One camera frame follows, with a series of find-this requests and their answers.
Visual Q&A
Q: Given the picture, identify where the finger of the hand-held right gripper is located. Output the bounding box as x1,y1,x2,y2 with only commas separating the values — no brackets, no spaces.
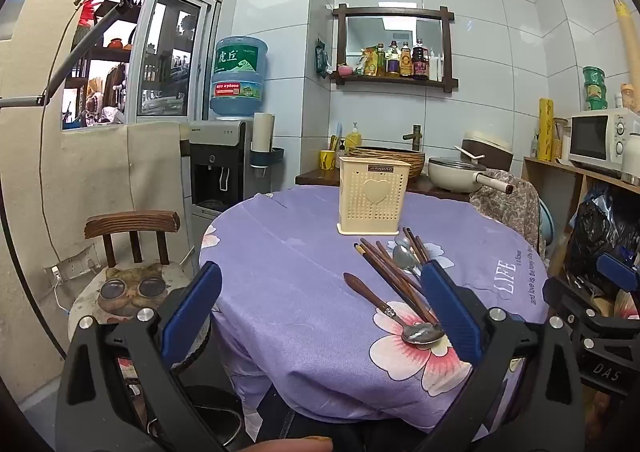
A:
595,252,640,294
542,276,640,398

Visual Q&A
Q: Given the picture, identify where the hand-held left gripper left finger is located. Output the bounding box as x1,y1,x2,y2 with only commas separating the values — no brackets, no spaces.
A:
55,261,226,452

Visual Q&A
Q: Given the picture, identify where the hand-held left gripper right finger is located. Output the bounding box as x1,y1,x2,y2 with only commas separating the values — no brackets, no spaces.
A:
419,259,586,452

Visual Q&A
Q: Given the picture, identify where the wooden-handled metal spoon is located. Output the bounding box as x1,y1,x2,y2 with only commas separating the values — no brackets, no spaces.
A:
343,272,446,345

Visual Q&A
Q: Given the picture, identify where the silver metal spoon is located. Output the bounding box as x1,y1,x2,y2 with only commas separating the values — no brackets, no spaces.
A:
392,237,426,283

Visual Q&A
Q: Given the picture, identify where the bundle of wooden chopsticks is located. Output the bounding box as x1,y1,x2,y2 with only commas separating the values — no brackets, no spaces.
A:
354,227,441,328

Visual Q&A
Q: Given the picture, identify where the cream perforated utensil holder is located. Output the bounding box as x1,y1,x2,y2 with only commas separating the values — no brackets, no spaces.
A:
336,156,412,236

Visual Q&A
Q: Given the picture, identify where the person's left hand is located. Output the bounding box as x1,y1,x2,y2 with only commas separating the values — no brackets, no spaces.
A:
252,436,335,452

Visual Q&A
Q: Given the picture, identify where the black plastic bag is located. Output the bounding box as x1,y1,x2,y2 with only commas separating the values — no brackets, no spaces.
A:
570,184,640,283

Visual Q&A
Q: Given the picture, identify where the blue plastic basin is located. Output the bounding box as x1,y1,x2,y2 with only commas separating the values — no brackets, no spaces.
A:
537,202,556,258

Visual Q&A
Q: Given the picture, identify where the black round stool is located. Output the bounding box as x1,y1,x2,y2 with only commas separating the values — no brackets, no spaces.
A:
182,383,247,452

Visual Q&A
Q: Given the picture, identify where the floral cloth covered chair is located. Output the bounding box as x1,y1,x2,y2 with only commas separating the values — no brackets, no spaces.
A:
469,169,542,253

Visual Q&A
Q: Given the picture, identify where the purple floral tablecloth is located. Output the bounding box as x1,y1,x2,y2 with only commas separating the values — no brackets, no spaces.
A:
199,184,551,435

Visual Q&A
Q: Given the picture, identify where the white kettle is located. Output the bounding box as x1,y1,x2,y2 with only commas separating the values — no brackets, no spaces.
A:
621,132,640,186

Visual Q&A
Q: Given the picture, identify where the wooden shelf unit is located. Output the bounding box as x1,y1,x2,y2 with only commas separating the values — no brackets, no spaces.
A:
521,156,640,313

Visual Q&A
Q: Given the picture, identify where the white power strip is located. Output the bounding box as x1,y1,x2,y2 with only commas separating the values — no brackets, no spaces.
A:
44,243,99,283

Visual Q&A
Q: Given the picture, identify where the white microwave oven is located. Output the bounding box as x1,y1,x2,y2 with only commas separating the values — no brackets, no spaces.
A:
569,108,640,181

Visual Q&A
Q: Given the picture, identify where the beige cloth cover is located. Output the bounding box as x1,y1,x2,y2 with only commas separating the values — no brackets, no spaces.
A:
125,121,195,278

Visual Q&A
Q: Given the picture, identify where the woven basket basin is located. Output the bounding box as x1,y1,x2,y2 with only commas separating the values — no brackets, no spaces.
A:
347,145,427,181

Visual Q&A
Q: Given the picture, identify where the yellow patterned roll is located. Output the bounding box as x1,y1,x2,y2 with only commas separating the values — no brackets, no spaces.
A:
537,98,555,163

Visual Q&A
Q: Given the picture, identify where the brown and cream rice cooker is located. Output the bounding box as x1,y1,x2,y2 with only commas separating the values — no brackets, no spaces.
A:
454,130,515,173

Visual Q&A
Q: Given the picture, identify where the grey water dispenser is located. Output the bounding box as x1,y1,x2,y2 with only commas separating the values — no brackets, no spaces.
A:
189,119,254,233

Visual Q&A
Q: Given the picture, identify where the brass faucet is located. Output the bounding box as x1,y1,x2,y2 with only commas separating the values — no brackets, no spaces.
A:
402,124,424,152

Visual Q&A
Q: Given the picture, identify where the stack of green cups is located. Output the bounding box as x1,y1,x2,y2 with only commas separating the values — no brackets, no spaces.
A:
582,65,609,112

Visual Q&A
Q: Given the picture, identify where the dark wooden counter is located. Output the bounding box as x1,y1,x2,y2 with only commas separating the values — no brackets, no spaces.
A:
295,167,473,204

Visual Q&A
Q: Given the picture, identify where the white paper roll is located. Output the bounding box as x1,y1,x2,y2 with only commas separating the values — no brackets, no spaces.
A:
250,112,276,154

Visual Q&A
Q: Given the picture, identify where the beige rolled mat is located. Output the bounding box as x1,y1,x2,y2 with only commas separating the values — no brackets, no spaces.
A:
612,0,640,114

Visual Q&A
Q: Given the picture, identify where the blue water bottle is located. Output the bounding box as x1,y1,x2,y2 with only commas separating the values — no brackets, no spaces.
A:
209,35,269,122

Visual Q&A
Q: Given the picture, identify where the row of condiment bottles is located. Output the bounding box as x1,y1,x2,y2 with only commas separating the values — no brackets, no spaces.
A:
354,38,446,82

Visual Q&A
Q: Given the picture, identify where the green hanging packet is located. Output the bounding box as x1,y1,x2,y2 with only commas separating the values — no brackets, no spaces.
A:
314,38,332,79

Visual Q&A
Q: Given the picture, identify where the red artificial flower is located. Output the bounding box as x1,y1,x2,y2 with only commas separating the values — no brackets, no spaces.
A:
77,0,103,28

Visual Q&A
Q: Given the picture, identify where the cream pot with handle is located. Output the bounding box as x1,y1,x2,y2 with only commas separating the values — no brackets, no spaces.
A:
427,156,515,196

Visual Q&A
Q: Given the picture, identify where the aluminium frame window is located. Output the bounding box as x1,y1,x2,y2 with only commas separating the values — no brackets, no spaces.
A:
61,0,224,132

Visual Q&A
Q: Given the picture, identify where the wooden wall shelf with mirror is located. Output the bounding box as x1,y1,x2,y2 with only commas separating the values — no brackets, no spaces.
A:
331,3,459,93

